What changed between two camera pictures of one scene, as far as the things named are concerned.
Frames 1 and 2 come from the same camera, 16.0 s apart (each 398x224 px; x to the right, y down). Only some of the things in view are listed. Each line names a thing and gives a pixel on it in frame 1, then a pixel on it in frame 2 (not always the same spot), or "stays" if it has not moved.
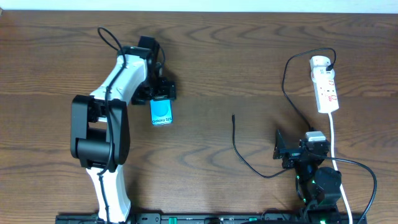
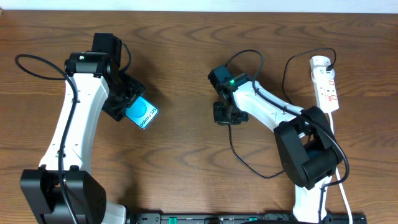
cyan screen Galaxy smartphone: (161, 112) to (140, 112)
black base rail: (217, 218) stays
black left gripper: (162, 93) to (125, 98)
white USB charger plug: (319, 74) stays
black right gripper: (280, 150) to (220, 119)
